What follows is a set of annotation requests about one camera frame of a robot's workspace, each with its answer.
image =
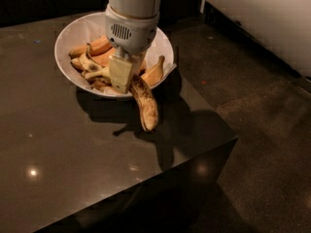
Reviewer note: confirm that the white paper bowl liner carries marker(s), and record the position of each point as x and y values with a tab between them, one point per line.
90	27

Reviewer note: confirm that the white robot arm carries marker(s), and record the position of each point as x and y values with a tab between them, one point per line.
283	27

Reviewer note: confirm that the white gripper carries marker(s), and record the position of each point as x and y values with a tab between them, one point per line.
133	34

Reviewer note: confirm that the orange banana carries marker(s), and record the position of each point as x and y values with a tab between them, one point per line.
154	74
98	46
101	59

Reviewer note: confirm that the orange top banana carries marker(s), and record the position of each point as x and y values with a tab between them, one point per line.
98	46

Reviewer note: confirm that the spotted curved banana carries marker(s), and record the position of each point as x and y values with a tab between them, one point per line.
146	102

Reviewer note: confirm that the dark cabinets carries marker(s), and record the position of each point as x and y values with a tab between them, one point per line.
14	12

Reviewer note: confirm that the spotted front banana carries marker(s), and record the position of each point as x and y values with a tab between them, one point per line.
92	68

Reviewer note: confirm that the white bowl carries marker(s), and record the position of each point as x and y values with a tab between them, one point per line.
61	53

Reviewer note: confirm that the orange middle banana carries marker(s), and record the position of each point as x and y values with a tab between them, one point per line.
101	59

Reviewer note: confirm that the orange right banana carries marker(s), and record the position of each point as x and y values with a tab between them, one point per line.
154	74

